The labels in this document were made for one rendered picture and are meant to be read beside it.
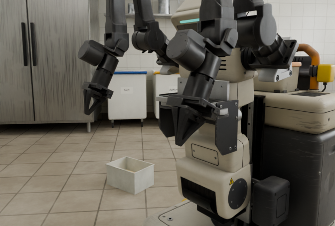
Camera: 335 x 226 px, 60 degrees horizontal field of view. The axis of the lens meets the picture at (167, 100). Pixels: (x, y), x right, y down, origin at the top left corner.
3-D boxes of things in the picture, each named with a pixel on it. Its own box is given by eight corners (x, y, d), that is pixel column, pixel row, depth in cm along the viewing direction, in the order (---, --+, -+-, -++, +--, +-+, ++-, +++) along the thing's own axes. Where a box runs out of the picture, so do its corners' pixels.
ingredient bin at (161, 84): (155, 128, 394) (154, 71, 382) (152, 118, 456) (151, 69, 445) (194, 127, 400) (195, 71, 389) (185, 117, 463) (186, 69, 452)
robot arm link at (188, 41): (240, 33, 63) (210, 35, 69) (209, 1, 55) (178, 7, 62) (223, 83, 61) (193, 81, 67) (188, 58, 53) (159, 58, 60)
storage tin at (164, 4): (169, 16, 435) (169, 0, 432) (170, 14, 418) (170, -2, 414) (157, 16, 433) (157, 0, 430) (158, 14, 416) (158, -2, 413)
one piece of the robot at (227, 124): (186, 131, 112) (186, 76, 109) (247, 148, 92) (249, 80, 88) (153, 139, 102) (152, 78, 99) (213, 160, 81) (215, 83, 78)
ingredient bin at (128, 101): (107, 129, 386) (105, 71, 375) (109, 119, 449) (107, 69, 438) (147, 128, 394) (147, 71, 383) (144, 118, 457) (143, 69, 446)
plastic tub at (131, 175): (105, 184, 219) (105, 163, 217) (126, 174, 237) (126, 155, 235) (134, 195, 202) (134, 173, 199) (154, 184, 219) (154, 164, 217)
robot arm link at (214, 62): (228, 59, 64) (208, 59, 68) (210, 44, 59) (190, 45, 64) (218, 88, 63) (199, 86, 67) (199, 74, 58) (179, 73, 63)
